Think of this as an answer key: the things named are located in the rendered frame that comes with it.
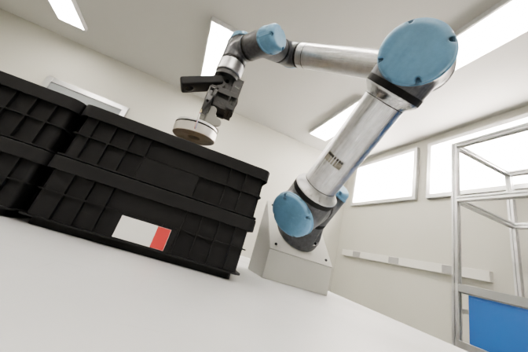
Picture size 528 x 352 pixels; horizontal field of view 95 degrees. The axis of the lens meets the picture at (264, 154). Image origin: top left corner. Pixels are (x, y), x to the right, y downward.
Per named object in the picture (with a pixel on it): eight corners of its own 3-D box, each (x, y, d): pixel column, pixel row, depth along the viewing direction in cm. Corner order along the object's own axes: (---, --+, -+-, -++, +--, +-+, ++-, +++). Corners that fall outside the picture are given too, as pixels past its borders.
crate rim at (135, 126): (77, 111, 46) (84, 101, 47) (119, 155, 74) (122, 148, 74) (269, 181, 53) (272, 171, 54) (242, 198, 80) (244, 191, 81)
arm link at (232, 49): (246, 23, 71) (225, 32, 76) (234, 51, 67) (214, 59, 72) (261, 44, 76) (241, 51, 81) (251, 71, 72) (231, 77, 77)
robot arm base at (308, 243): (313, 225, 90) (328, 206, 86) (320, 258, 76) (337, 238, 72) (277, 209, 88) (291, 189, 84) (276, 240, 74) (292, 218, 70)
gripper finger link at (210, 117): (216, 136, 59) (226, 108, 64) (192, 127, 58) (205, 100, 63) (214, 142, 62) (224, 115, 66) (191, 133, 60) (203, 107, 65)
